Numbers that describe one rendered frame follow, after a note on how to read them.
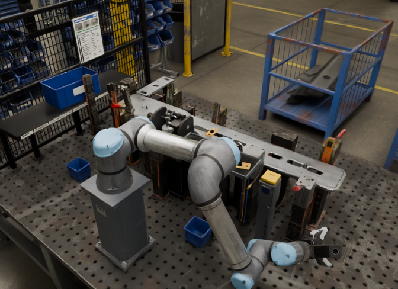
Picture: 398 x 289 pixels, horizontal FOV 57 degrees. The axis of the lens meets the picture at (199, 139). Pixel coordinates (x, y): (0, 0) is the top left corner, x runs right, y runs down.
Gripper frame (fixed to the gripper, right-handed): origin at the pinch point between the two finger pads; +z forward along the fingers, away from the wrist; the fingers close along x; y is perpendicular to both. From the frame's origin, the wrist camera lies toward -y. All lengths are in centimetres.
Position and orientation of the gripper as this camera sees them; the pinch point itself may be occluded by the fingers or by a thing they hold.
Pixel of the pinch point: (330, 246)
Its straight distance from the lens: 166.0
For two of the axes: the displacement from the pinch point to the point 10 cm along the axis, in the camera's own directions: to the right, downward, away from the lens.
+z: 6.9, 1.2, 7.1
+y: -7.2, 1.9, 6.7
